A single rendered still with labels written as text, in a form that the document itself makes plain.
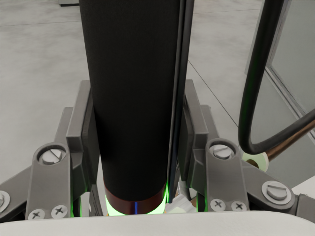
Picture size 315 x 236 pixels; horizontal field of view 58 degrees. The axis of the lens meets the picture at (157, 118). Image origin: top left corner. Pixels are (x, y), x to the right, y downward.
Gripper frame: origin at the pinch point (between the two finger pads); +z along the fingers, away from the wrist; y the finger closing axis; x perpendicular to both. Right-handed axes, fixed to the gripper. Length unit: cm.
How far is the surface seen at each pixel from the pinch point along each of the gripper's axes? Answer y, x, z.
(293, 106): 70, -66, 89
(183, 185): 12, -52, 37
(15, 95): -127, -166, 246
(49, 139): -77, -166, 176
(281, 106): 71, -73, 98
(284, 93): 70, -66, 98
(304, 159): 71, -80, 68
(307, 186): 35, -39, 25
